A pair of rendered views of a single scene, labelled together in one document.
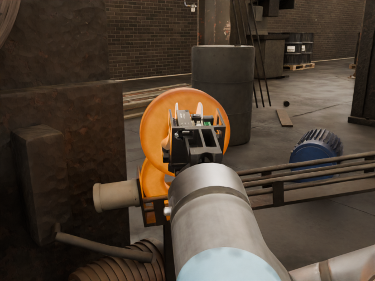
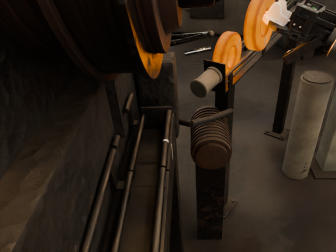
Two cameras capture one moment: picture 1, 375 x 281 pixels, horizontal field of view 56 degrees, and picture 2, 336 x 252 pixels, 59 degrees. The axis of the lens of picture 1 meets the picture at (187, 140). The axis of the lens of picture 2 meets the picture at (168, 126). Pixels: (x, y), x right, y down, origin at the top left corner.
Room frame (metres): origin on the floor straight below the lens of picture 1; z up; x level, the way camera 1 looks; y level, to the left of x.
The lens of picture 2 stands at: (0.15, 0.77, 1.09)
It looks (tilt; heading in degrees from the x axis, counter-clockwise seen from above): 35 degrees down; 319
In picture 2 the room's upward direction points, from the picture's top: 5 degrees counter-clockwise
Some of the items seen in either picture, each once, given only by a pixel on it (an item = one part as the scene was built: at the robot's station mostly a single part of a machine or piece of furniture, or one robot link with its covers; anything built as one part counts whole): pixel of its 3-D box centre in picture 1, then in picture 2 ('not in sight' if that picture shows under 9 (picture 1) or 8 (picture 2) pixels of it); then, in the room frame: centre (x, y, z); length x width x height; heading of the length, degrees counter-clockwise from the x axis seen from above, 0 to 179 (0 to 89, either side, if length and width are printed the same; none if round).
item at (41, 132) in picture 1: (42, 183); (157, 97); (0.70, 0.31, 0.68); 0.11 x 0.08 x 0.24; 42
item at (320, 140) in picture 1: (318, 155); not in sight; (2.35, -0.91, 0.17); 0.57 x 0.31 x 0.34; 152
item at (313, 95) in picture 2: not in sight; (304, 129); (0.54, -0.38, 0.26); 0.12 x 0.12 x 0.52
